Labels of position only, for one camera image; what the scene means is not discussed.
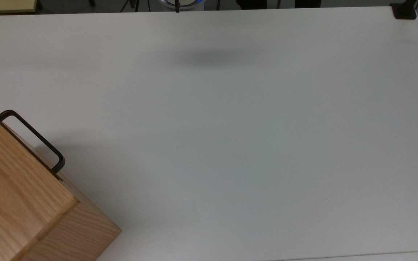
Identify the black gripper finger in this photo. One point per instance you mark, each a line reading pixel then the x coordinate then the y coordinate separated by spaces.
pixel 177 6

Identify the dark background object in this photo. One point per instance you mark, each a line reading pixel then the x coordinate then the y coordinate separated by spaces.
pixel 307 3
pixel 251 3

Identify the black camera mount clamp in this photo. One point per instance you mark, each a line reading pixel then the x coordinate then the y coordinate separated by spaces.
pixel 405 12

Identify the black tripod legs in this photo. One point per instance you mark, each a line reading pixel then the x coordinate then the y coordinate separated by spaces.
pixel 129 5

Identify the pale yellow side table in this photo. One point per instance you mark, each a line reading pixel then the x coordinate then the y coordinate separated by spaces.
pixel 5 5

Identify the light wooden drawer cabinet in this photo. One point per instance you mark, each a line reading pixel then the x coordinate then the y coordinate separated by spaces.
pixel 13 199

